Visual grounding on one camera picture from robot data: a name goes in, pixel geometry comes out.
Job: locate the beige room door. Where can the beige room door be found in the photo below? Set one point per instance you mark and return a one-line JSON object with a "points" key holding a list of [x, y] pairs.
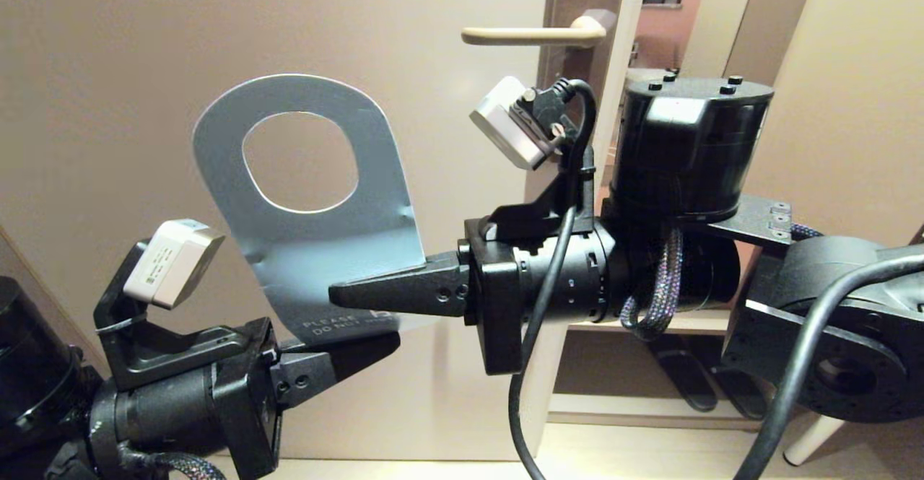
{"points": [[108, 105]]}

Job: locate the blue do-not-disturb door hanger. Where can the blue do-not-disturb door hanger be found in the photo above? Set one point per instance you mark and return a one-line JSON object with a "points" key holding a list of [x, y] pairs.
{"points": [[317, 256]]}

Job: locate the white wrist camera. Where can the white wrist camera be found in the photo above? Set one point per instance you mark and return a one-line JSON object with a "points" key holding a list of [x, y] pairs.
{"points": [[505, 123], [173, 263]]}

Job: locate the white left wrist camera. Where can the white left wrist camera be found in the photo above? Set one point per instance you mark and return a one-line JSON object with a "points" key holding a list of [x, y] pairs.
{"points": [[173, 263]]}

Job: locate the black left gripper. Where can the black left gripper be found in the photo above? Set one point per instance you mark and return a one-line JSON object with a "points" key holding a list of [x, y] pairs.
{"points": [[180, 408]]}

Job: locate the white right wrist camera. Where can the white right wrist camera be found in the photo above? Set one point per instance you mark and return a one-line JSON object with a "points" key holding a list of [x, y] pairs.
{"points": [[505, 123]]}

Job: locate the beige bench shelf unit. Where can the beige bench shelf unit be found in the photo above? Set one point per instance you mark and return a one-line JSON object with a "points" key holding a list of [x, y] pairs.
{"points": [[613, 411]]}

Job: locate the wall mirror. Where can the wall mirror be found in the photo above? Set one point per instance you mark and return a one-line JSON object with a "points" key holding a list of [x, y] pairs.
{"points": [[664, 25]]}

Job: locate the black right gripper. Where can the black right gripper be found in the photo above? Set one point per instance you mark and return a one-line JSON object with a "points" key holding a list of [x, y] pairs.
{"points": [[498, 292]]}

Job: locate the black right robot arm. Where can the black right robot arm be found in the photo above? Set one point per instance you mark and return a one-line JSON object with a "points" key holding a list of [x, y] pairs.
{"points": [[686, 148]]}

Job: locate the white round table leg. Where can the white round table leg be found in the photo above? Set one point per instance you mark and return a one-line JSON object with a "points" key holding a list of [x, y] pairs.
{"points": [[812, 444]]}

